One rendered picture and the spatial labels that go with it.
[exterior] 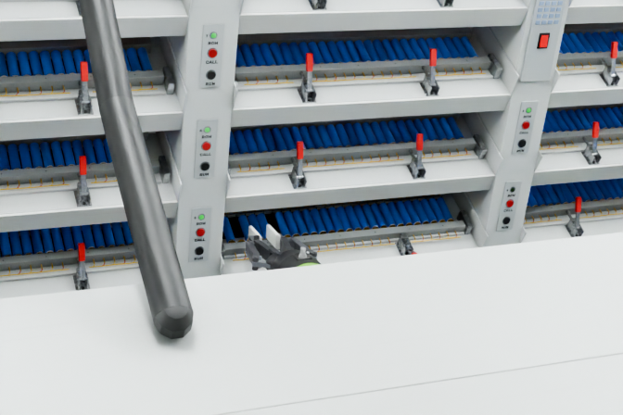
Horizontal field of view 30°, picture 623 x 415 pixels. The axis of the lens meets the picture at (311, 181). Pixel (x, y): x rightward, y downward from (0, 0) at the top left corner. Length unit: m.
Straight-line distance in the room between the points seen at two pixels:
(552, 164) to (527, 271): 1.78
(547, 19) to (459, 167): 0.36
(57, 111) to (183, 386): 1.50
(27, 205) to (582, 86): 1.18
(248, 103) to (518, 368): 1.55
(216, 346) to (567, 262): 0.28
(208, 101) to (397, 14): 0.40
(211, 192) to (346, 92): 0.33
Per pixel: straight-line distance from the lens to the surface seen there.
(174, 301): 0.70
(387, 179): 2.42
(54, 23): 2.06
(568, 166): 2.63
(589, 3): 2.48
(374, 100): 2.31
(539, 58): 2.44
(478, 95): 2.41
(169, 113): 2.17
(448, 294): 0.79
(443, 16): 2.31
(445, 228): 2.59
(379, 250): 2.52
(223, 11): 2.12
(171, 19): 2.10
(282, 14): 2.16
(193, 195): 2.26
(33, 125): 2.13
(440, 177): 2.47
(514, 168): 2.54
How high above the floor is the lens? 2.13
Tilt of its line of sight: 27 degrees down
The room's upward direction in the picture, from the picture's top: 6 degrees clockwise
